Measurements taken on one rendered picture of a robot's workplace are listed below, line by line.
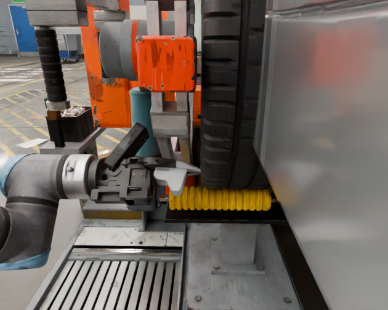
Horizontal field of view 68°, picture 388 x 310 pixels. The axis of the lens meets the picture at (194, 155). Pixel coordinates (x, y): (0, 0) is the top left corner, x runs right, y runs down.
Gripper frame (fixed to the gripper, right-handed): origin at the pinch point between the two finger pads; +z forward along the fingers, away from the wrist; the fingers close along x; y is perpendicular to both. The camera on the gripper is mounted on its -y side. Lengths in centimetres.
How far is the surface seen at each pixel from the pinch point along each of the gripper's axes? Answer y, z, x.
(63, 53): -661, -463, -708
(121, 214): -5, -36, -81
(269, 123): 6.4, 7.6, 30.5
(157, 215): -5, -18, -80
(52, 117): -37, -58, -44
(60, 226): -1, -68, -91
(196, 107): -44, 0, -47
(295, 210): 15.6, 7.6, 34.9
